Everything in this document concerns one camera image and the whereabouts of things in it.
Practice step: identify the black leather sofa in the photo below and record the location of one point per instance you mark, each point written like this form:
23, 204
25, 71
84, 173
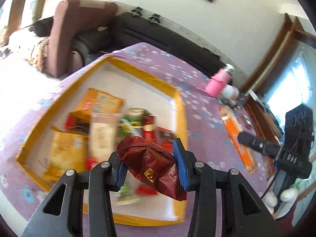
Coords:
126, 30

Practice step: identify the green white candy packet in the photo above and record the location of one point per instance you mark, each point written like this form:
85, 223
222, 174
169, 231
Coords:
126, 195

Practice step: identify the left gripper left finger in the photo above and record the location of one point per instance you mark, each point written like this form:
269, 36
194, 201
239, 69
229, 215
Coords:
118, 172

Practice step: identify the red chocolate candy packet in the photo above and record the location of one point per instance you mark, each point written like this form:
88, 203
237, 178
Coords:
78, 121

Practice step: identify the white plastic cup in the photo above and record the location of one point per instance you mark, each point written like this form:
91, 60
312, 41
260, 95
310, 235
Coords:
230, 92

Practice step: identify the purple floral tablecloth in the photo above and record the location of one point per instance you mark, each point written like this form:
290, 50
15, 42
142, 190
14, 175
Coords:
26, 94

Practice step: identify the yellow taped shallow box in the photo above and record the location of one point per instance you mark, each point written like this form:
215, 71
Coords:
117, 77

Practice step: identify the yellow chip bag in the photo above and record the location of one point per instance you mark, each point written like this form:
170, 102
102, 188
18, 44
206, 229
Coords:
67, 151

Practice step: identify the beige biscuit packet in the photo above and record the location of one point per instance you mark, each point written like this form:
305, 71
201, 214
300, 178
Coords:
103, 135

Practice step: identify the maroon armchair sofa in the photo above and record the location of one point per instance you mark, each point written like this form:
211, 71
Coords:
50, 52

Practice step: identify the green pea snack bag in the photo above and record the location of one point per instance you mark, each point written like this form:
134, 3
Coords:
132, 122

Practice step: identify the tall red wafer packet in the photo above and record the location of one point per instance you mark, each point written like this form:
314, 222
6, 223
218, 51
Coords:
149, 128

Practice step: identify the dark red snack pouch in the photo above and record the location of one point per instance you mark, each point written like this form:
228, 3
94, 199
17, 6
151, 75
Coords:
152, 165

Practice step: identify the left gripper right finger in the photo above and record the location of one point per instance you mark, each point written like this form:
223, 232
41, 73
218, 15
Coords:
185, 163

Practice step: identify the pink sleeved thermos bottle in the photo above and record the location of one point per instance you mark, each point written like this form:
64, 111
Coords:
219, 80

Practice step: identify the small red candy packet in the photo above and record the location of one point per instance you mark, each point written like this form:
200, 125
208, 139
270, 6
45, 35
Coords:
165, 138

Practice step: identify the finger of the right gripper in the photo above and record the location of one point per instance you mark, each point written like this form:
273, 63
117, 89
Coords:
250, 141

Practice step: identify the orange striped cracker packet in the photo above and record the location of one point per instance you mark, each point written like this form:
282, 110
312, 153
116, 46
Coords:
234, 128

